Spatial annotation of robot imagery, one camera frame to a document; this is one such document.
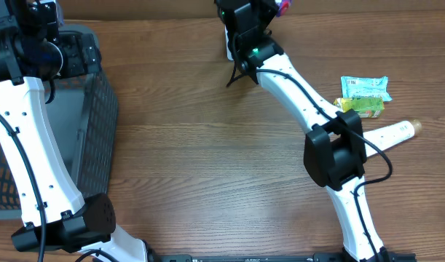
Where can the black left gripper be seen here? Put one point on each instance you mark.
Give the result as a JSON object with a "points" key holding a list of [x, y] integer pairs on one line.
{"points": [[81, 54]]}

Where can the red purple snack bag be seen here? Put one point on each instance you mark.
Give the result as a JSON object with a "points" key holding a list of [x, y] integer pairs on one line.
{"points": [[283, 6]]}

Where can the teal snack packet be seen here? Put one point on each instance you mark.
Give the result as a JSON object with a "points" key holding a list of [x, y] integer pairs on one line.
{"points": [[354, 87]]}

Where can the green tea drink carton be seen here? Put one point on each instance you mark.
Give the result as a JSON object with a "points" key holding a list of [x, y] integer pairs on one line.
{"points": [[365, 107]]}

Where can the white conditioner tube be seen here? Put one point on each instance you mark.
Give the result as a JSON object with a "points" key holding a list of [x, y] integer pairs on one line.
{"points": [[389, 136]]}

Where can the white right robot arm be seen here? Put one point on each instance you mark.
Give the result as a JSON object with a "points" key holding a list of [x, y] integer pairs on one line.
{"points": [[334, 147]]}

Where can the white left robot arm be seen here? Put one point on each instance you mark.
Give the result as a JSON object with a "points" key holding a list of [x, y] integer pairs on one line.
{"points": [[34, 50]]}

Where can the white barcode scanner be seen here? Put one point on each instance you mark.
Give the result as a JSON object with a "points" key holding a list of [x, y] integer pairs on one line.
{"points": [[229, 53]]}

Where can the grey plastic mesh basket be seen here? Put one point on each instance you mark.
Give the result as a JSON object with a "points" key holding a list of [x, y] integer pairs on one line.
{"points": [[84, 119]]}

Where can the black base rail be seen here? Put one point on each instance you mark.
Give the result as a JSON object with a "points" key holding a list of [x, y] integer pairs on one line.
{"points": [[317, 257]]}

